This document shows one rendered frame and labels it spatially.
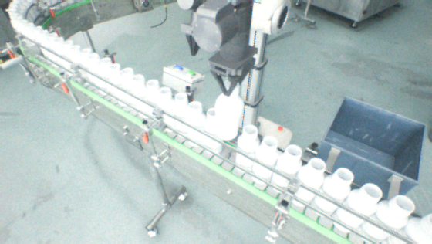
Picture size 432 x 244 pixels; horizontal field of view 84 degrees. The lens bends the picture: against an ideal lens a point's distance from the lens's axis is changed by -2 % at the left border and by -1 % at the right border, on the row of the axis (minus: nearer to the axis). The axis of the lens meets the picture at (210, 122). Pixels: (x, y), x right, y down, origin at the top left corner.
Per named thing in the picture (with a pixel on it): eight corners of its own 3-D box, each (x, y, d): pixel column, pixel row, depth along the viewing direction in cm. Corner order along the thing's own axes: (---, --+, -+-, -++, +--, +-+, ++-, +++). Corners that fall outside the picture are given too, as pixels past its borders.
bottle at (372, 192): (329, 226, 62) (356, 196, 50) (332, 206, 66) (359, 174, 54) (353, 237, 60) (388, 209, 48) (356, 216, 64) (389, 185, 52)
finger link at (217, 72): (249, 90, 58) (254, 55, 51) (234, 106, 54) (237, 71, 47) (225, 80, 61) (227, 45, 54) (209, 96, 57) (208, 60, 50)
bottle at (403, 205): (381, 249, 58) (423, 222, 46) (354, 239, 60) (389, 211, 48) (379, 225, 62) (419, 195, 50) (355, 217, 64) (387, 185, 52)
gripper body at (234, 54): (258, 55, 53) (263, 22, 48) (234, 78, 48) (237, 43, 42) (232, 47, 56) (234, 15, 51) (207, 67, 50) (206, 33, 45)
